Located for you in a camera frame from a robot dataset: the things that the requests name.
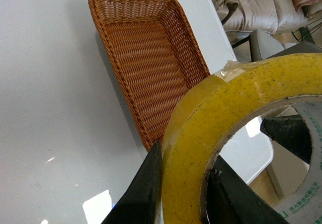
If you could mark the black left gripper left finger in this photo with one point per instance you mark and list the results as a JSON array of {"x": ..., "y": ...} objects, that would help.
[{"x": 141, "y": 201}]

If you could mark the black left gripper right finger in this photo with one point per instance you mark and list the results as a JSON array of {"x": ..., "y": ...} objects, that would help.
[{"x": 230, "y": 200}]

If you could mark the yellow packing tape roll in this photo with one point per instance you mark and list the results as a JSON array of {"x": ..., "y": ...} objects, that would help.
[{"x": 215, "y": 109}]

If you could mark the brown wicker basket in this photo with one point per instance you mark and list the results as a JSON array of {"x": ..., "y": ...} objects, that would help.
[{"x": 154, "y": 55}]

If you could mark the grey chair right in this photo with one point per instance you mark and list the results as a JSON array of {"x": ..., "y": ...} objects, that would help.
[{"x": 264, "y": 46}]

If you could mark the beige padded sofa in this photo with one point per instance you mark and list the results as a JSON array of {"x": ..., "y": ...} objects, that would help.
[{"x": 241, "y": 17}]

